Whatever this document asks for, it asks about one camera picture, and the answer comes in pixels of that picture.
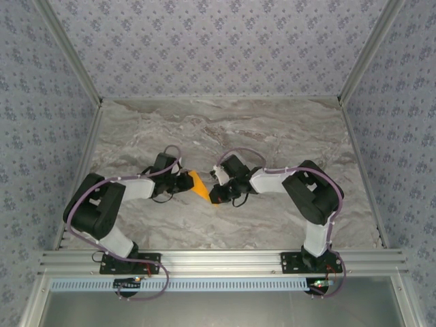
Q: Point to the orange paper sheet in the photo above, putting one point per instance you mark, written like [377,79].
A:
[201,189]

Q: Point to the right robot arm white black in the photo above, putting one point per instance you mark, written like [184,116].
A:
[313,194]

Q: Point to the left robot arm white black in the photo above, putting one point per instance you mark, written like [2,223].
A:
[92,207]

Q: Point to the aluminium mounting beam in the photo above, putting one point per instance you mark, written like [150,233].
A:
[218,262]

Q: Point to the small black controller board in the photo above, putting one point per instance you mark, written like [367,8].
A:
[316,289]
[126,284]

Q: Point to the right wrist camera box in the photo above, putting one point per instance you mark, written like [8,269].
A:
[235,163]

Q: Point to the aluminium table end rail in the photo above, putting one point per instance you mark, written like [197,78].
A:
[218,98]

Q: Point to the aluminium table side rail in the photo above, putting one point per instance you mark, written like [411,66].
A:
[361,170]
[81,163]

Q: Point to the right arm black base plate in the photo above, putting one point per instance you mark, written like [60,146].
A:
[289,264]

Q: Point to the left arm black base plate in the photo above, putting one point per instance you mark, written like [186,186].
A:
[107,269]

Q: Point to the aluminium frame post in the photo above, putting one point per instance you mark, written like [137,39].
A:
[71,51]
[369,51]

